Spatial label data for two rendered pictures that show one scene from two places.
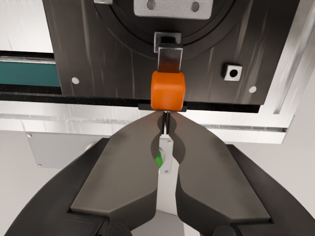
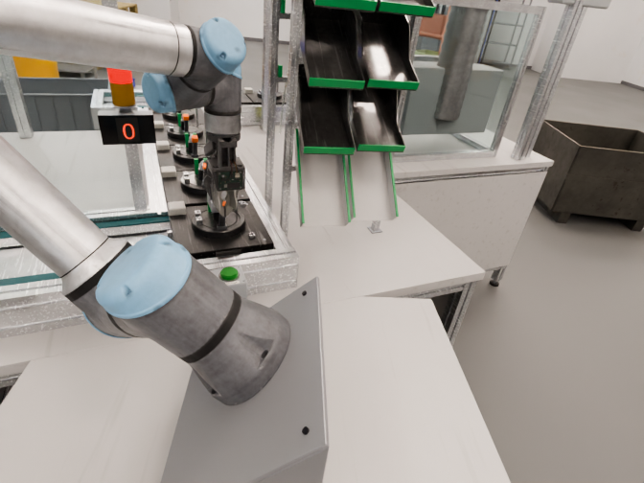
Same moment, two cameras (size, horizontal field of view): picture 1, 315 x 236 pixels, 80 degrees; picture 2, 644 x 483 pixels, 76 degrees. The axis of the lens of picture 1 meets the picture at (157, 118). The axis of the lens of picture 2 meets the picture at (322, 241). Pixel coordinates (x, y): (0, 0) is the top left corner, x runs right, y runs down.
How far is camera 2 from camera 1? 1.03 m
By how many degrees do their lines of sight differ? 84
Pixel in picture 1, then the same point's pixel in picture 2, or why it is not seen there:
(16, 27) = not seen: hidden behind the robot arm
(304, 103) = (323, 277)
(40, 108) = not seen: hidden behind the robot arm
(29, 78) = not seen: hidden behind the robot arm
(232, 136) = (270, 258)
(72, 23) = (184, 237)
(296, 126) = (332, 287)
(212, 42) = (238, 226)
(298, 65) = (279, 235)
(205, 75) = (242, 240)
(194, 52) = (233, 228)
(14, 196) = (55, 437)
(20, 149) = (100, 360)
